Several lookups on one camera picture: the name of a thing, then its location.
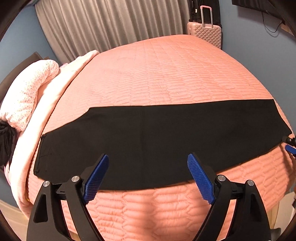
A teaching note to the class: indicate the pink dotted pillow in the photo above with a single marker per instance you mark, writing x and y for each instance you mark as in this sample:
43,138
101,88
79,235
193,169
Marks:
21,99

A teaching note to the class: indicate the beige wall socket panel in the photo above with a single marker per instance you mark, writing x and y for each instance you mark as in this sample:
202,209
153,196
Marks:
286,28

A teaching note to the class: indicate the black hardshell suitcase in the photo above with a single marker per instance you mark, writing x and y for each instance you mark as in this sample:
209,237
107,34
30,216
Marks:
195,11

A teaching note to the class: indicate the light pink folded blanket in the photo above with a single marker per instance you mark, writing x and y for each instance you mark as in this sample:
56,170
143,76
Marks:
27,140

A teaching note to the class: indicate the grey pleated curtain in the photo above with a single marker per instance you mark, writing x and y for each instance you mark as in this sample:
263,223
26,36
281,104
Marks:
73,28

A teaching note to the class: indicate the pink quilted bed cover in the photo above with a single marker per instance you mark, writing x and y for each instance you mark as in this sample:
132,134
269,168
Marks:
148,105

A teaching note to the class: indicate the pink hardshell suitcase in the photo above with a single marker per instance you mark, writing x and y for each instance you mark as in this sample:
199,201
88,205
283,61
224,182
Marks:
206,30

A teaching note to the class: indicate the wall mounted television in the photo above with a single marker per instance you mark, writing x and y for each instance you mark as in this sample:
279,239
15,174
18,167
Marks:
259,5

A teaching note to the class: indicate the dark bed headboard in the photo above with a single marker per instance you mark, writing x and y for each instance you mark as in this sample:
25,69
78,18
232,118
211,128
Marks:
8,80

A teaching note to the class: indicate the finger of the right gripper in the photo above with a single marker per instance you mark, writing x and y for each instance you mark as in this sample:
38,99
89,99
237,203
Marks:
290,150

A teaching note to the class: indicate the black pants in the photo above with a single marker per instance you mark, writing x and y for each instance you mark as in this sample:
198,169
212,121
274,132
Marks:
148,146

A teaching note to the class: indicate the black object beside pillow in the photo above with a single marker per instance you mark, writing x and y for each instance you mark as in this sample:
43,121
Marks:
8,142

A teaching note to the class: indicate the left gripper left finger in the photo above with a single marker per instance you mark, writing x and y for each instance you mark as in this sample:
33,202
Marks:
47,221

